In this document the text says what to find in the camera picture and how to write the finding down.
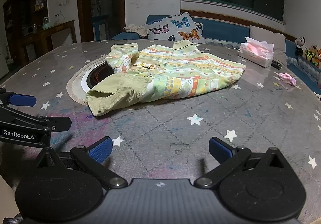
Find colourful patterned towel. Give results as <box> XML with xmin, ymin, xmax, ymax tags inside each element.
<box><xmin>86</xmin><ymin>41</ymin><xmax>246</xmax><ymax>117</ymax></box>

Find round black hot plate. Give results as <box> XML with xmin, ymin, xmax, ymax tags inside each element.
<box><xmin>81</xmin><ymin>61</ymin><xmax>118</xmax><ymax>89</ymax></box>

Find grey cushion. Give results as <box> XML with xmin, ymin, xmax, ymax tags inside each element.
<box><xmin>249</xmin><ymin>25</ymin><xmax>288</xmax><ymax>67</ymax></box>

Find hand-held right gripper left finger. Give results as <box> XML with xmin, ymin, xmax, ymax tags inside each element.
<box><xmin>35</xmin><ymin>137</ymin><xmax>128</xmax><ymax>189</ymax></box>

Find butterfly print pillow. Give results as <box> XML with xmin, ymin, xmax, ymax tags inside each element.
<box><xmin>147</xmin><ymin>12</ymin><xmax>206</xmax><ymax>44</ymax></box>

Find stuffed toys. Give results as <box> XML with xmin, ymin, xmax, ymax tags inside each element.
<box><xmin>295</xmin><ymin>36</ymin><xmax>306</xmax><ymax>57</ymax></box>

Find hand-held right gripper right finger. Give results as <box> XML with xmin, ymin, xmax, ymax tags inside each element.
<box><xmin>194</xmin><ymin>137</ymin><xmax>286</xmax><ymax>189</ymax></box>

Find dark wooden door frame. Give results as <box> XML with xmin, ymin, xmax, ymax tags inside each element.
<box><xmin>76</xmin><ymin>0</ymin><xmax>126</xmax><ymax>43</ymax></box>

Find beige crumpled cloth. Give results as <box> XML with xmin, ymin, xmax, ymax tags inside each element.
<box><xmin>123</xmin><ymin>24</ymin><xmax>148</xmax><ymax>37</ymax></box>

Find wooden sideboard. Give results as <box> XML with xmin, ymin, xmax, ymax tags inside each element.
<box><xmin>19</xmin><ymin>20</ymin><xmax>77</xmax><ymax>67</ymax></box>

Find grey star print tablecloth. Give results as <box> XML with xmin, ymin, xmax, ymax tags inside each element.
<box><xmin>0</xmin><ymin>39</ymin><xmax>321</xmax><ymax>224</ymax></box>

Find dark wooden shelf cabinet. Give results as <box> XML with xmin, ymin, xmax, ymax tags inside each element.
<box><xmin>3</xmin><ymin>0</ymin><xmax>48</xmax><ymax>64</ymax></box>

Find yellow green plush toy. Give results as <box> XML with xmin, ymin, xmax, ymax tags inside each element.
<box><xmin>305</xmin><ymin>44</ymin><xmax>317</xmax><ymax>66</ymax></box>

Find pink white cloth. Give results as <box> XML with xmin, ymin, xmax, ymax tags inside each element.
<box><xmin>238</xmin><ymin>37</ymin><xmax>274</xmax><ymax>68</ymax></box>

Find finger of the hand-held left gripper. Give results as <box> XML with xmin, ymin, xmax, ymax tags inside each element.
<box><xmin>0</xmin><ymin>106</ymin><xmax>72</xmax><ymax>132</ymax></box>
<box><xmin>0</xmin><ymin>88</ymin><xmax>37</xmax><ymax>107</ymax></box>

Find pink scrunchie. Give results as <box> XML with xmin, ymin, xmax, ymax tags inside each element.
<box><xmin>279</xmin><ymin>72</ymin><xmax>298</xmax><ymax>86</ymax></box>

